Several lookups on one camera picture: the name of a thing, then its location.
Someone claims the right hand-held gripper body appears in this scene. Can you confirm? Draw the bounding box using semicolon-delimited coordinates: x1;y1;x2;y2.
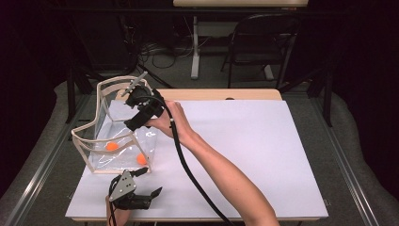
120;71;166;121

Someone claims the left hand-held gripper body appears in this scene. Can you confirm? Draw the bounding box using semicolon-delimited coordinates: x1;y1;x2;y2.
107;169;153;211

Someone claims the clear bag with cream trim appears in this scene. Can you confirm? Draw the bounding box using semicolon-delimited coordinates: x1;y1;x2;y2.
71;74;158;175

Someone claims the person's left hand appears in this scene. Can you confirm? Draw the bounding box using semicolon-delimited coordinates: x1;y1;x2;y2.
105;197;134;226

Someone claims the person's right hand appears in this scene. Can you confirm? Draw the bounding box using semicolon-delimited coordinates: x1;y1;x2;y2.
146;101;197;149

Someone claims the black stand leg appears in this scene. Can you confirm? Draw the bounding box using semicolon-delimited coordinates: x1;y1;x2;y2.
64;62;95;124
307;62;335;128

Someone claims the wooden table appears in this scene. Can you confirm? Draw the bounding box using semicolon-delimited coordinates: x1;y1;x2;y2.
65;89;329;223

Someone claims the white desk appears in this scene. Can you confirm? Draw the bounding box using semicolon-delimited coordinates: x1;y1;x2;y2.
172;0;309;81

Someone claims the black folding chair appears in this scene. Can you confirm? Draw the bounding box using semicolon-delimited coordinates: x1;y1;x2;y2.
220;13;302;90

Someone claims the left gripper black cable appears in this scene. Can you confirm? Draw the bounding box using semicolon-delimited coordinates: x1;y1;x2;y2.
107;174;122;226

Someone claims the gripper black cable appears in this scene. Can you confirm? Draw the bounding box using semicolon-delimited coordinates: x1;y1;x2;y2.
137;95;234;226
107;174;122;226

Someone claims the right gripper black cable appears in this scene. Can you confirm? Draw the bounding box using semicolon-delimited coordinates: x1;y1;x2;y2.
137;95;234;226

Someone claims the bundle of floor cables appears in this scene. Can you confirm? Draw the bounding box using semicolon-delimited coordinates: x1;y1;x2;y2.
137;15;211;70

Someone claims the metal rail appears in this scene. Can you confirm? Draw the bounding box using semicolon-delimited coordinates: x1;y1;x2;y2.
4;93;92;226
309;93;381;226

